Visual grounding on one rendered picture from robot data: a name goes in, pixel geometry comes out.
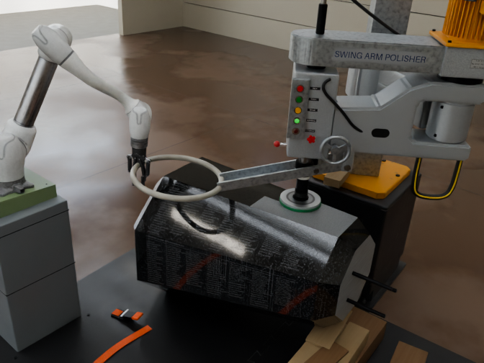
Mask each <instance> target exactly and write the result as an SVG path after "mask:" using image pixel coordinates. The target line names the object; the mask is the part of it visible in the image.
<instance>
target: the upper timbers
mask: <svg viewBox="0 0 484 363"><path fill-rule="evenodd" d="M368 335H369V330H367V329H366V328H363V327H361V326H358V325H357V324H355V323H352V322H349V323H348V325H347V324H345V326H344V327H343V329H342V330H341V333H340V334H339V336H338V337H337V339H336V340H335V342H336V343H337V344H339V345H341V346H342V347H344V348H345V349H347V350H349V353H348V354H346V355H345V356H344V357H343V358H342V359H341V360H340V361H339V362H338V363H355V361H356V360H357V358H358V357H359V355H360V354H361V352H362V350H363V349H364V347H365V346H366V345H367V339H368ZM319 349H320V347H319V346H316V345H314V344H312V343H310V342H308V341H306V342H305V343H304V344H303V345H302V346H301V348H300V349H299V350H298V351H297V353H296V354H295V355H294V356H293V358H291V360H290V361H289V362H288V363H304V362H305V361H307V360H308V359H309V358H310V357H311V356H312V355H314V353H316V352H317V351H318V350H319Z"/></svg>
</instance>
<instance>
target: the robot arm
mask: <svg viewBox="0 0 484 363"><path fill-rule="evenodd" d="M32 39H33V40H34V42H35V44H36V46H38V49H37V53H38V55H39V56H38V57H37V60H36V63H35V66H34V68H33V70H32V73H31V76H30V79H29V81H28V83H27V86H26V89H25V91H24V94H23V96H22V99H21V102H20V103H19V106H18V109H17V112H16V114H15V116H14V117H13V118H11V119H9V120H7V122H6V124H5V126H4V129H3V131H2V132H1V133H0V197H5V196H7V195H8V194H12V193H15V192H18V193H24V190H25V189H29V188H33V187H34V186H35V185H34V184H33V183H31V182H29V181H27V180H26V179H25V177H24V162H25V158H26V157H27V155H28V153H29V152H30V150H31V147H32V144H33V142H34V139H35V136H36V132H37V130H36V128H35V125H34V124H35V120H36V118H37V115H38V113H39V111H40V108H41V106H42V103H43V101H44V98H45V95H46V94H47V91H48V88H49V86H50V83H51V81H52V79H53V76H54V74H55V71H56V68H57V67H58V65H59V66H60V67H61V68H64V69H65V70H67V71H68V72H69V73H71V74H73V75H74V76H75V77H77V78H78V79H80V80H81V81H83V82H84V83H85V84H87V85H89V86H90V87H92V88H94V89H96V90H98V91H100V92H102V93H104V94H106V95H108V96H110V97H112V98H114V99H116V100H117V101H119V102H120V103H121V104H122V105H123V106H124V108H125V113H126V115H127V116H128V117H129V129H130V145H131V147H132V154H129V155H127V167H128V172H130V171H131V168H132V157H133V160H134V161H133V166H134V165H135V164H136V163H139V164H140V167H141V171H142V176H141V184H142V185H144V186H145V181H146V177H147V176H149V175H150V162H151V159H148V158H147V157H146V148H147V147H148V134H149V131H150V128H151V118H152V111H151V108H150V107H149V105H148V104H146V103H145V102H142V101H140V100H139V99H133V98H131V97H129V96H128V95H127V94H126V93H124V92H123V91H121V90H119V89H118V88H116V87H114V86H113V85H111V84H109V83H107V82H106V81H104V80H103V79H101V78H99V77H98V76H96V75H95V74H93V73H92V72H91V71H90V70H89V69H88V68H87V67H86V66H85V65H84V63H83V62H82V61H81V59H80V58H79V57H78V56H77V54H76V53H75V51H74V50H73V49H72V48H71V43H72V40H73V38H72V34H71V32H70V30H69V29H68V28H67V27H65V26H63V25H61V24H51V25H49V26H45V25H43V24H42V25H38V26H37V27H36V28H35V29H34V30H33V32H32ZM145 160H146V167H145Z"/></svg>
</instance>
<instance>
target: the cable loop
mask: <svg viewBox="0 0 484 363"><path fill-rule="evenodd" d="M421 160H422V158H416V161H415V164H414V168H413V174H412V179H411V191H412V193H413V194H414V195H415V196H416V197H418V198H421V199H425V200H442V199H445V198H447V197H448V196H450V195H451V193H453V191H454V188H455V186H456V184H457V180H458V178H459V175H460V170H461V167H462V162H463V161H457V162H456V164H455V168H454V173H453V175H452V180H451V182H450V184H449V187H448V189H447V190H446V191H445V192H444V193H442V194H424V193H421V192H419V191H418V190H417V181H418V173H419V169H420V166H421Z"/></svg>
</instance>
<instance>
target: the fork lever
mask: <svg viewBox="0 0 484 363"><path fill-rule="evenodd" d="M343 157H344V152H340V154H338V155H337V156H336V161H340V160H341V159H342V158H343ZM327 159H328V160H329V161H332V159H333V155H332V154H331V153H329V154H328V158H327ZM296 160H297V159H295V160H291V161H283V162H279V163H271V164H267V165H263V166H255V167H251V168H247V169H239V170H235V171H227V172H223V173H219V175H220V176H222V177H224V180H225V181H222V182H218V183H217V185H218V186H220V187H221V188H222V189H221V190H220V192H222V191H227V190H232V189H239V188H244V187H252V186H256V185H260V184H268V183H272V182H280V181H285V180H289V179H297V178H302V177H306V176H314V175H319V174H326V173H331V172H335V171H341V167H342V164H339V165H330V164H328V163H326V162H324V161H323V160H322V159H318V165H314V166H307V167H302V168H298V169H296V168H295V162H296ZM350 169H351V167H350V165H345V167H344V171H349V170H350Z"/></svg>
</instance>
